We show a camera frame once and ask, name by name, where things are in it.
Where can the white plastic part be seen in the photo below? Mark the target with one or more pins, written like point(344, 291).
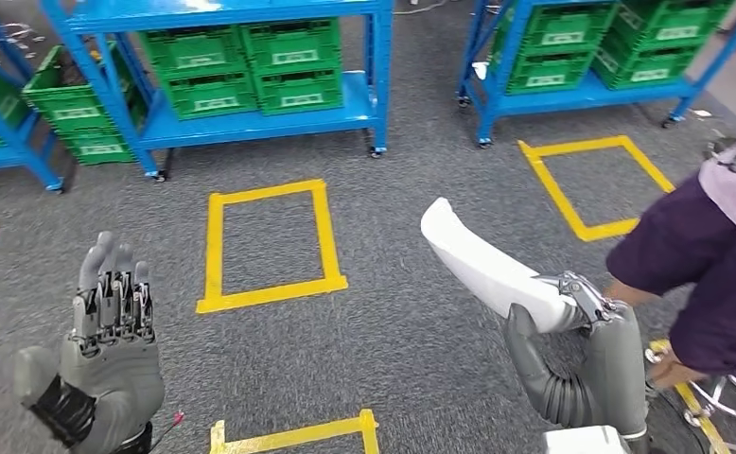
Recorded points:
point(487, 269)

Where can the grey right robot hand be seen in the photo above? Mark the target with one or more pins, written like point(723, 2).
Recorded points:
point(618, 363)

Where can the yellow floor tape square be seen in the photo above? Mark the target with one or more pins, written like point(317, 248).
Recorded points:
point(214, 250)

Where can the blue metal shelf rack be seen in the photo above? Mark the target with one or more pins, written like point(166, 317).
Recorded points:
point(4, 157)
point(568, 100)
point(230, 131)

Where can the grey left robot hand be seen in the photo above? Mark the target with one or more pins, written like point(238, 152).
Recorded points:
point(111, 382)

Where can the person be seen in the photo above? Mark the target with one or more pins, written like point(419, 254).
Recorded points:
point(687, 250)

